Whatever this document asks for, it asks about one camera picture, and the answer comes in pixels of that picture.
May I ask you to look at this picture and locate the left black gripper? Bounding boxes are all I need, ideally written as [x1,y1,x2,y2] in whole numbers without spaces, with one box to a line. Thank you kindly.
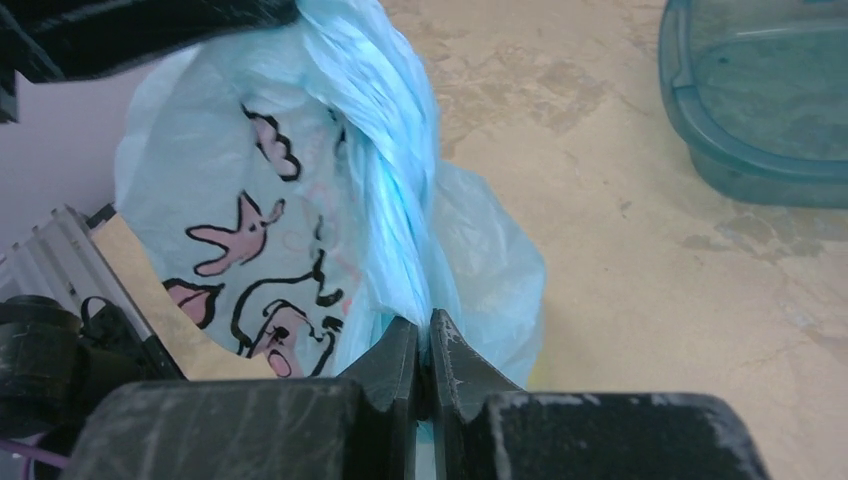
[1,0,299,123]

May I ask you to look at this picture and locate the teal plastic tub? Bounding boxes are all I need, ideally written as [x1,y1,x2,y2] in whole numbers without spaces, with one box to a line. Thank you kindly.
[657,1,847,209]

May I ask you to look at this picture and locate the aluminium frame rail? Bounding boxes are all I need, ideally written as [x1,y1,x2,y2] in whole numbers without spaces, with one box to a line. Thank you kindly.
[1,206,154,341]

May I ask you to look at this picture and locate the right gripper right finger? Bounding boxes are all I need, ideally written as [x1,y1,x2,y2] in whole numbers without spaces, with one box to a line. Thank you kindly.
[430,310,769,479]

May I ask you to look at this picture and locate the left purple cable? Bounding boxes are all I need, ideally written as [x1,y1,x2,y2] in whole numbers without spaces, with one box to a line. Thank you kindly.
[0,437,71,473]

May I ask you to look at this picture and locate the light blue plastic bag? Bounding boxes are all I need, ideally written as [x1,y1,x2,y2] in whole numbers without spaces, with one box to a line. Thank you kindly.
[115,1,546,385]

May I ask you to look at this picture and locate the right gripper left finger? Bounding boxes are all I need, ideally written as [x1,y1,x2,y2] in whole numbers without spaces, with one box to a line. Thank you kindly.
[63,318,418,480]

